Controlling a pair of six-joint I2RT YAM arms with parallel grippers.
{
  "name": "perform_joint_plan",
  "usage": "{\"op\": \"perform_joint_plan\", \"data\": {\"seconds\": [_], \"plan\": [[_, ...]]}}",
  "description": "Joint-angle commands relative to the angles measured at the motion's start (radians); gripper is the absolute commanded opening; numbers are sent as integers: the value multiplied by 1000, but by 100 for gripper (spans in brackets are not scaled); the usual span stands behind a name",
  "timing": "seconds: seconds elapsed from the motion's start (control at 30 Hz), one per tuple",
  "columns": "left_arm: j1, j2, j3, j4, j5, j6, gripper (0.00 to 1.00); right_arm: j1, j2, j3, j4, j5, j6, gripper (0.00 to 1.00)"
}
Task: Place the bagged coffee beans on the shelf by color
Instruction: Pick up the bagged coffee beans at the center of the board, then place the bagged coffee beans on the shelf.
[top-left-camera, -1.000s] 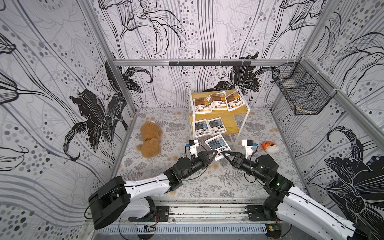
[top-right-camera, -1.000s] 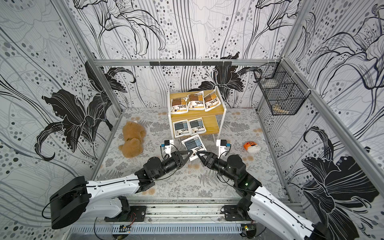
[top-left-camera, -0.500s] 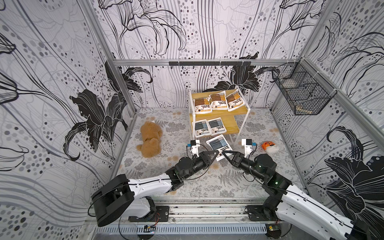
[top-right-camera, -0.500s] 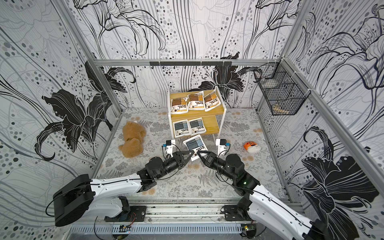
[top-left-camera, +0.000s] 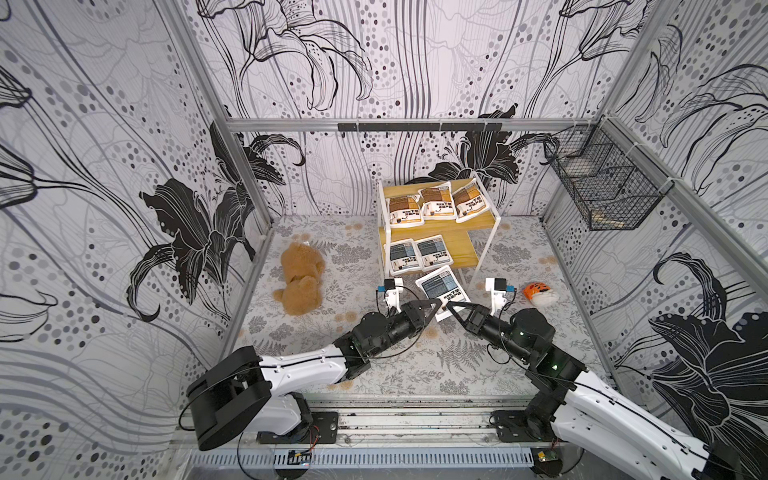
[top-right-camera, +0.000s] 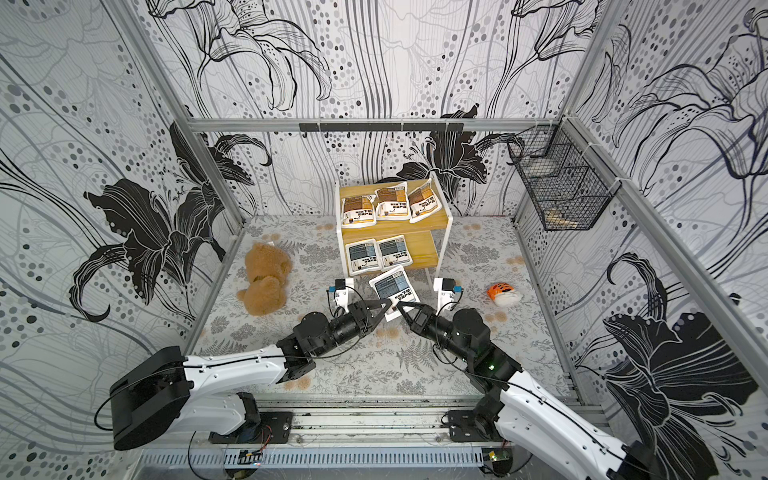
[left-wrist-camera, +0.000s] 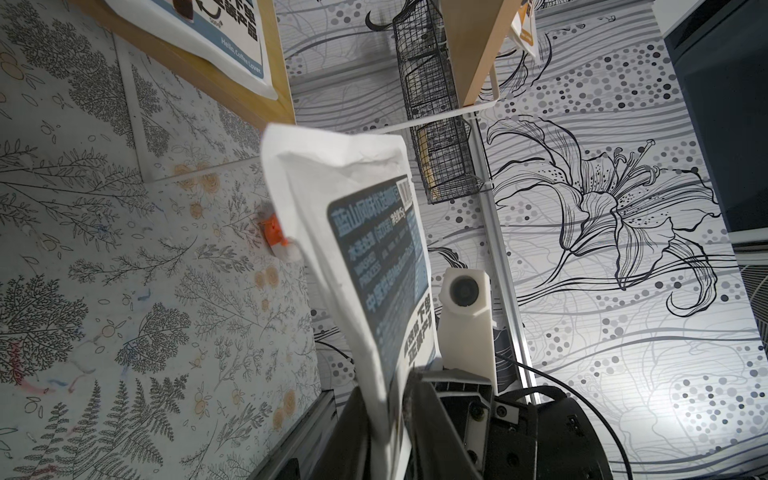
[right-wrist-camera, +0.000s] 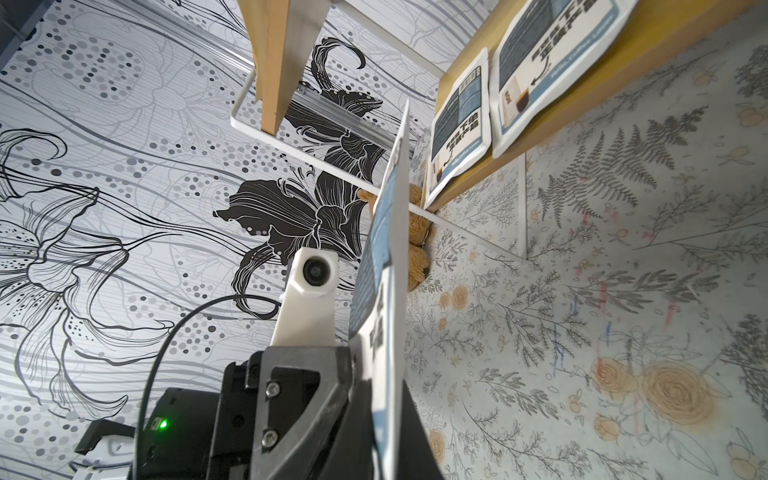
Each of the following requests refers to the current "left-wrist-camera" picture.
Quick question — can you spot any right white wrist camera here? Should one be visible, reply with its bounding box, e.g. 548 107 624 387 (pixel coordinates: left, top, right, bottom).
437 267 499 394

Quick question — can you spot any orange white toy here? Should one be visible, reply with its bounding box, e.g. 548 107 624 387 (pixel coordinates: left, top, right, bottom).
261 214 302 263

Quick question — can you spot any blue coffee bag back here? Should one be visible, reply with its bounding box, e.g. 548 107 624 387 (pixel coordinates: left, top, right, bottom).
261 124 439 479

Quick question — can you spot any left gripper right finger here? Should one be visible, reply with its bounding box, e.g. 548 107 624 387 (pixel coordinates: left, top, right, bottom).
403 371 481 479

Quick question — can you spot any white wooden two-tier shelf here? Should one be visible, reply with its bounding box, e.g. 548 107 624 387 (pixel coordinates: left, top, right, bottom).
65 0 535 185

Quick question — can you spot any black wire basket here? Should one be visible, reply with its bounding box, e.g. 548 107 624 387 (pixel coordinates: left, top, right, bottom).
392 1 484 204

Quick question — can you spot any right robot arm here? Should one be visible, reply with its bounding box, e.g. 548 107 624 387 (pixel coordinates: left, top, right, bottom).
422 1 767 479

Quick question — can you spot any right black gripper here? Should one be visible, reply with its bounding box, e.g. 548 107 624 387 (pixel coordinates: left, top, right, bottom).
424 369 539 479

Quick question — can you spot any blue coffee bag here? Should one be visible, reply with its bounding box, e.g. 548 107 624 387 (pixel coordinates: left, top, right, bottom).
106 0 278 100
261 124 439 479

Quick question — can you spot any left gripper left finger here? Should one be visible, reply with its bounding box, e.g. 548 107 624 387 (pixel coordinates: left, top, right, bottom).
310 387 370 480

